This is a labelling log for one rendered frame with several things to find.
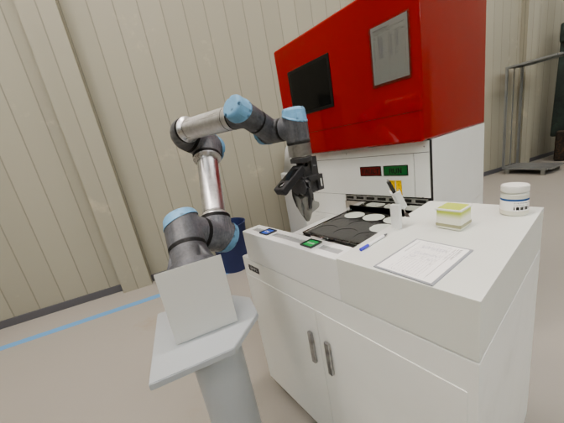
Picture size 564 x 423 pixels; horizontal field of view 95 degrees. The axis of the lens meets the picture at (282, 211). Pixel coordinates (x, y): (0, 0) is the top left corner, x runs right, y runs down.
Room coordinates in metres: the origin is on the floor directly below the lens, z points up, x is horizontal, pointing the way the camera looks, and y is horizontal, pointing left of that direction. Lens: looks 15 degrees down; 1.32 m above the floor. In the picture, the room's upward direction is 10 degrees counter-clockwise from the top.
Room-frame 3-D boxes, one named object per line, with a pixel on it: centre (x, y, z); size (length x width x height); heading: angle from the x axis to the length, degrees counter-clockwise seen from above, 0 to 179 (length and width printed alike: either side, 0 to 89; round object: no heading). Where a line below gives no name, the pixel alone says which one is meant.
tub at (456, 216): (0.77, -0.53, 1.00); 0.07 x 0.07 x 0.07; 31
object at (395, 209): (0.85, -0.39, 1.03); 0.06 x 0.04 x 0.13; 126
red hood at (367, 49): (1.58, -0.66, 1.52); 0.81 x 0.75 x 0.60; 36
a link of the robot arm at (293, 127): (0.86, -0.09, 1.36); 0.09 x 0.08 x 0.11; 49
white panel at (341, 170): (1.40, -0.40, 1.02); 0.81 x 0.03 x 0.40; 36
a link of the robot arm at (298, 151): (0.86, -0.09, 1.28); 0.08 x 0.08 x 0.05
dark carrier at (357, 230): (1.11, -0.34, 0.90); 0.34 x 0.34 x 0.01; 36
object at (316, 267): (0.95, 0.00, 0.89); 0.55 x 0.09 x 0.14; 36
